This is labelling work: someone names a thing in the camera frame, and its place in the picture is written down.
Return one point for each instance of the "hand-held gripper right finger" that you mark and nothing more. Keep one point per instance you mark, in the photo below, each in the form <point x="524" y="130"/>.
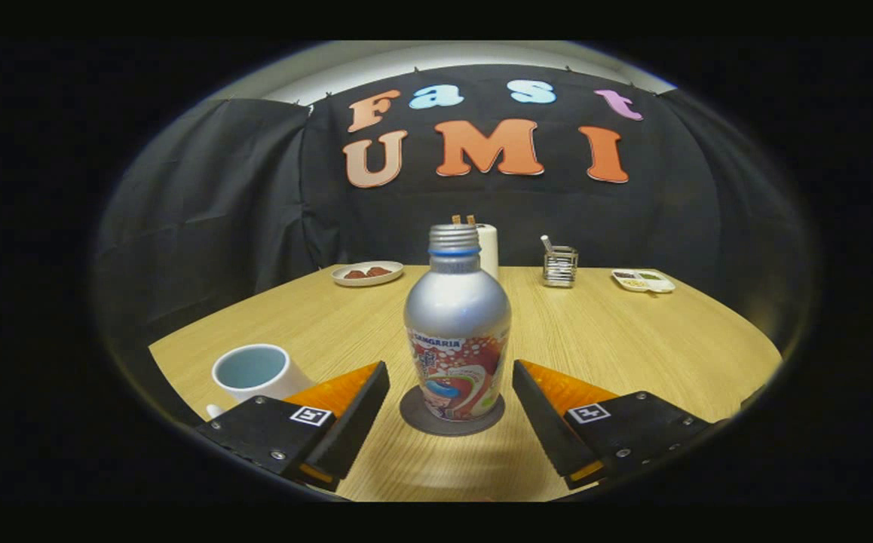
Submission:
<point x="546" y="422"/>

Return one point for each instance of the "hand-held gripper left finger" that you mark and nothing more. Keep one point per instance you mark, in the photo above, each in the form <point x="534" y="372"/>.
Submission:
<point x="353" y="422"/>

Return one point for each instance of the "dark round coaster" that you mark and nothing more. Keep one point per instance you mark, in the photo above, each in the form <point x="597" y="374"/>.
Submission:
<point x="415" y="418"/>

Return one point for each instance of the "white cup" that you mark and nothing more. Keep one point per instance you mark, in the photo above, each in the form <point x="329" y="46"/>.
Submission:
<point x="274" y="381"/>

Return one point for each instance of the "silver juice bottle colourful label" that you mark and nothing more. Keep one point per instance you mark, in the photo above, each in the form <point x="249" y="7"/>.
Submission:
<point x="457" y="309"/>

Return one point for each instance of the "wooden table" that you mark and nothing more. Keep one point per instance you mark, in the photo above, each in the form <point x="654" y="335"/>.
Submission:
<point x="617" y="339"/>

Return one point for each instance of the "white round plate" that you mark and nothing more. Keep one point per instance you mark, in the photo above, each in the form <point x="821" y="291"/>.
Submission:
<point x="365" y="282"/>

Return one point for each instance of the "brown food piece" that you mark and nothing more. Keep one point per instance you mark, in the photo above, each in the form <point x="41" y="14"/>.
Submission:
<point x="355" y="274"/>
<point x="379" y="271"/>

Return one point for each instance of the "white divided tray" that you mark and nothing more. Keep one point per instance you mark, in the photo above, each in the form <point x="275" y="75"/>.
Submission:
<point x="644" y="281"/>

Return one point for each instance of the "white toaster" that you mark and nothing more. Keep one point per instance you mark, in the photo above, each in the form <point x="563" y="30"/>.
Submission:
<point x="488" y="253"/>

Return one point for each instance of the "metal utensil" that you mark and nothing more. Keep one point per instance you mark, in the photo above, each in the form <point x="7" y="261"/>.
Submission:
<point x="546" y="243"/>

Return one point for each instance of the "black backdrop cloth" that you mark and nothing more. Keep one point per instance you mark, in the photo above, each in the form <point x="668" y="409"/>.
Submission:
<point x="218" y="226"/>

